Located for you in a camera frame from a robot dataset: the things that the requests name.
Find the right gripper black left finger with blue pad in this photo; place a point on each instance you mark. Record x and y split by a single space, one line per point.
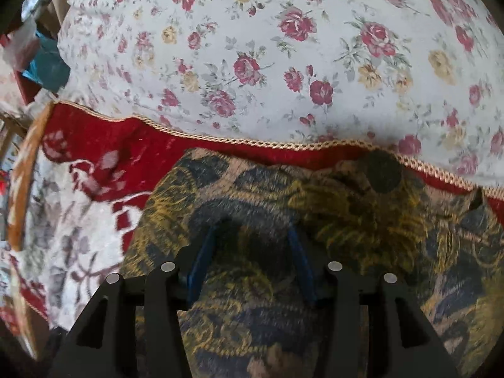
102 342

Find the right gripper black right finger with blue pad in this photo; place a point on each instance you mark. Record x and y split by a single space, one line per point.
372 326

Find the brown gold patterned garment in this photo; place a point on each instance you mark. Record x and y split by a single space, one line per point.
371 214

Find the red white plush blanket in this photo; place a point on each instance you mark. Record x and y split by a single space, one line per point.
79 186

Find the floral rose bed sheet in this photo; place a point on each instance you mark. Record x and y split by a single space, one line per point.
423 78

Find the teal plastic bag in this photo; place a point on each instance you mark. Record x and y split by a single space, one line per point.
47 68

